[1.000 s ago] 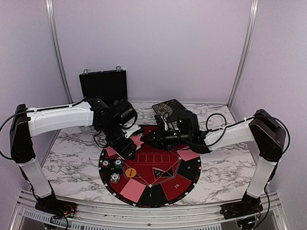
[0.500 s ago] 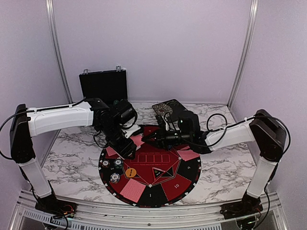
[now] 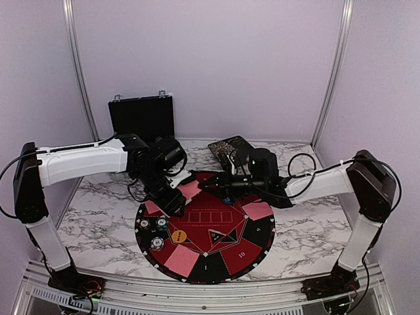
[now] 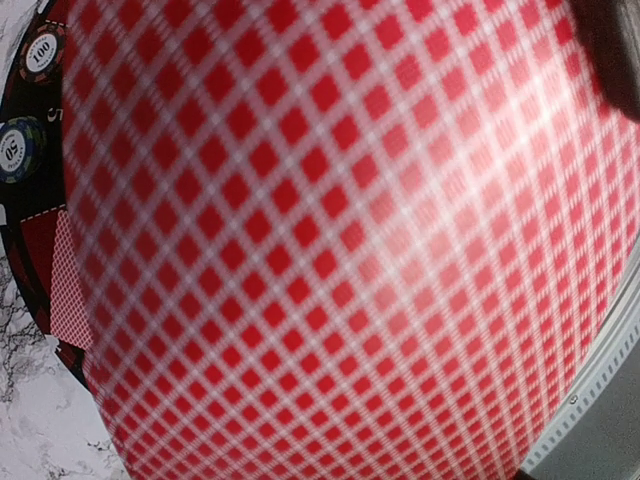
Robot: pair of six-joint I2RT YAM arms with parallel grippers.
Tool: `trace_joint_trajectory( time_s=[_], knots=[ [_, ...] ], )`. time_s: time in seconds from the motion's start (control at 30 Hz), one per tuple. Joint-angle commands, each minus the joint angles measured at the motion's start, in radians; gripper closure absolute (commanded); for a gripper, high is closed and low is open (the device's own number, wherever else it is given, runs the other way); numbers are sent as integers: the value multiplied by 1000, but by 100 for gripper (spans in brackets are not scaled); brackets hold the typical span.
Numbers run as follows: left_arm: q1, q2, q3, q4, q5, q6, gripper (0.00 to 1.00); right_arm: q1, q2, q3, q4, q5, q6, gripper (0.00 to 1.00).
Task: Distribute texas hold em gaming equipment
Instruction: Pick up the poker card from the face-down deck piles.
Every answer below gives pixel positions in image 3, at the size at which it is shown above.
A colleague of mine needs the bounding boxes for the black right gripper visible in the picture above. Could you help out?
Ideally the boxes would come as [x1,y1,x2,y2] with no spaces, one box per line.
[198,167,267,203]

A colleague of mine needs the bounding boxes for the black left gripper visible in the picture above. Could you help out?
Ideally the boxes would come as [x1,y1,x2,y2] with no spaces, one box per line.
[135,167,186,217]

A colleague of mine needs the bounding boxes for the red playing card deck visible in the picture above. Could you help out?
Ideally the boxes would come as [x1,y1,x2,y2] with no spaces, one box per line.
[177,180,201,200]

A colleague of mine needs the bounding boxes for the red cards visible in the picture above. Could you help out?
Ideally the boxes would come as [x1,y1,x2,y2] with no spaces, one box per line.
[164,245,200,277]
[242,202,273,221]
[144,200,161,214]

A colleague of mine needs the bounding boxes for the green 50 chips seat three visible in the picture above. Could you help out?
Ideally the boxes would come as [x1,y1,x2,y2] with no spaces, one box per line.
[156,217,169,231]

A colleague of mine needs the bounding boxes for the orange big blind button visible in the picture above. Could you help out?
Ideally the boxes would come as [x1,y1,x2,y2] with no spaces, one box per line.
[171,230,187,243]

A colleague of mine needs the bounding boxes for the grey 10 chips seat two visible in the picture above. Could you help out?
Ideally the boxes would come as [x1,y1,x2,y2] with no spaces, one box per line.
[150,236,165,251]

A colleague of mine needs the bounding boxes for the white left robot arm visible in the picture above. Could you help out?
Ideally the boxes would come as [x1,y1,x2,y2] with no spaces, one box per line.
[2,134,189,292]

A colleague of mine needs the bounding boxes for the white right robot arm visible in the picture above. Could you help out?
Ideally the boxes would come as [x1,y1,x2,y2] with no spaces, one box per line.
[199,148,402,294]

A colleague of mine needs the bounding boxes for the black floral square plate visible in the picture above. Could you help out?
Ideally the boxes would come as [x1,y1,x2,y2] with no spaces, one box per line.
[207,135,255,166]

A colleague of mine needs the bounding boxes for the round red black poker mat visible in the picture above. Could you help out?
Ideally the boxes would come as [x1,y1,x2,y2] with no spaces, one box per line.
[135,191,276,284]

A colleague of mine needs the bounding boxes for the black poker chip case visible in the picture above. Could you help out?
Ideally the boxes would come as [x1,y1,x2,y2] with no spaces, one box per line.
[108,94,175,142]

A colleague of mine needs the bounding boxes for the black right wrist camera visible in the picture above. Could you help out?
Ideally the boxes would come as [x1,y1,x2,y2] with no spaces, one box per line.
[248,148,278,182]

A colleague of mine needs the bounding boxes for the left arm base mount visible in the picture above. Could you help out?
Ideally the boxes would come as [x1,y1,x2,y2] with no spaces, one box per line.
[48,274,105,299]

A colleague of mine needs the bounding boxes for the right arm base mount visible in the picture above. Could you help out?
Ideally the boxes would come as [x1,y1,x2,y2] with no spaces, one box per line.
[301,276,360,301]

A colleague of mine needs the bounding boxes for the aluminium front rail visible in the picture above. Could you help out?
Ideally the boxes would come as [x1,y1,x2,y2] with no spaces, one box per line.
[12,261,395,314]

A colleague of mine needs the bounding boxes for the left aluminium corner post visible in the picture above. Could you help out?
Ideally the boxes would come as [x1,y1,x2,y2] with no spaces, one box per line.
[62,0,99,140]

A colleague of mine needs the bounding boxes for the aluminium corner post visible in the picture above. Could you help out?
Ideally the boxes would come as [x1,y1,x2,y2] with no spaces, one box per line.
[310,0,354,150]
[62,0,99,140]

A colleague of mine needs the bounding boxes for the right aluminium corner post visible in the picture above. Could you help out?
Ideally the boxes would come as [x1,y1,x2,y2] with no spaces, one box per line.
[310,0,354,150]

